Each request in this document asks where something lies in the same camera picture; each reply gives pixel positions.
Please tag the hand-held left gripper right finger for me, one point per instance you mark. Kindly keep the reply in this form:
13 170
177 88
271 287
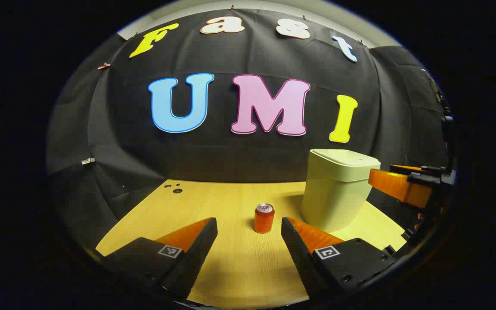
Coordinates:
297 254

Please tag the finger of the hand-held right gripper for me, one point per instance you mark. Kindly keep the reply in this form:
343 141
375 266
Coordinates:
405 168
396 186

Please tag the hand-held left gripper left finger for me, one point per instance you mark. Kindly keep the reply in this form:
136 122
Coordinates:
198 245

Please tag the orange pop can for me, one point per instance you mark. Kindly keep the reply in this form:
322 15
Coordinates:
264 220

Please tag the pale green desktop garbage bin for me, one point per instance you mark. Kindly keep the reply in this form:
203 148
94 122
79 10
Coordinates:
334 193

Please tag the wooden desktop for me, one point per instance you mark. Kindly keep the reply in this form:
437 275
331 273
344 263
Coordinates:
239 267

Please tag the black backdrop cloth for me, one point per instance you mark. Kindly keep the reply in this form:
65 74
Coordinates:
252 159

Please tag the silver metal clip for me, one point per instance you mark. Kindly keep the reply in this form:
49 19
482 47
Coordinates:
88 161

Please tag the copper metal clip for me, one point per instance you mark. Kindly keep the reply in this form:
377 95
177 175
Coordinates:
103 66

